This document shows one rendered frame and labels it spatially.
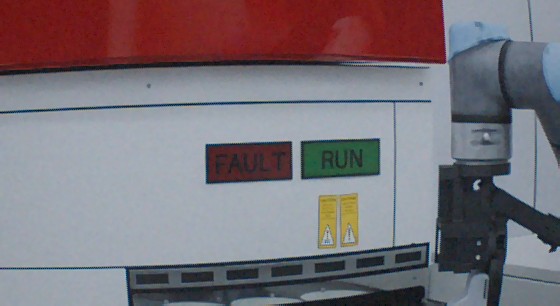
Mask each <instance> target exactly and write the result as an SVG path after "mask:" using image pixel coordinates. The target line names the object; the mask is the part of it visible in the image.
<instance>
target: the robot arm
mask: <svg viewBox="0 0 560 306"><path fill-rule="evenodd" d="M448 37H449V49H448V52H449V57H447V63H448V64H449V74H450V106H451V115H452V116H451V157H452V158H453V159H455V160H456V162H453V165H439V186H438V218H436V228H435V250H434V263H439V265H438V269H439V270H438V272H447V271H453V272H454V273H453V274H456V273H465V274H468V275H467V282H466V288H465V290H464V291H463V292H461V293H459V294H458V295H456V296H454V297H452V298H451V299H450V300H449V301H448V302H447V306H498V305H499V303H500V293H501V289H502V278H503V265H504V264H505V260H506V255H507V239H508V231H507V226H508V225H506V224H507V223H508V221H509V219H510V220H512V221H515V223H517V224H518V225H521V226H523V227H524V228H525V229H528V230H530V231H531V232H533V233H535V234H536V235H537V238H538V239H539V240H541V242H542V243H543V244H545V245H549V246H552V247H554V245H556V246H557V247H560V217H559V216H558V215H557V216H556V215H552V214H551V213H548V215H547V214H544V213H542V212H541V211H539V210H537V209H535V208H534V207H532V206H529V205H528V204H527V203H526V202H523V201H521V200H520V199H519V198H517V197H514V196H513V195H511V194H510V193H508V192H507V191H505V190H503V189H502V188H500V187H498V186H497V185H495V184H494V183H493V181H494V176H501V175H508V174H511V162H508V160H509V159H511V158H512V157H513V137H512V108H513V109H523V110H534V111H535V113H536V115H537V117H538V120H539V121H540V123H541V127H542V129H544V133H545V135H546V137H547V139H548V141H549V144H550V146H551V149H552V151H553V152H554V156H555V158H556V160H557V162H558V169H559V171H560V41H554V42H553V41H552V42H546V43H545V42H534V41H530V42H524V41H513V40H511V39H510V37H509V36H508V28H507V27H506V26H505V25H503V24H501V23H492V22H488V21H482V22H477V21H464V20H463V21H458V22H453V24H451V26H450V28H449V31H448ZM477 180H481V181H480V182H478V183H477V186H478V188H479V189H477V190H475V189H474V183H475V181H477ZM439 231H441V232H440V253H438V238H439ZM471 270H472V271H471Z"/></svg>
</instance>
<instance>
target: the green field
mask: <svg viewBox="0 0 560 306"><path fill-rule="evenodd" d="M304 159H305V176H318V175H338V174H359V173H371V172H378V141H367V142H339V143H311V144H304Z"/></svg>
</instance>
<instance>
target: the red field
mask: <svg viewBox="0 0 560 306"><path fill-rule="evenodd" d="M277 177H290V144H283V145H254V146H226V147H209V181H216V180H236V179H256V178H277Z"/></svg>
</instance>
